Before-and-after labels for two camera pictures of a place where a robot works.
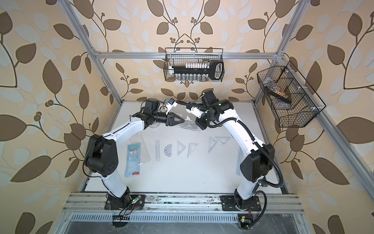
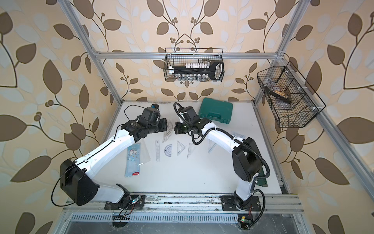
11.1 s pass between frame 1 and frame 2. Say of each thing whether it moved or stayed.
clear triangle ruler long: stayed
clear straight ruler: stayed
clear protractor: stayed
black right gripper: moved
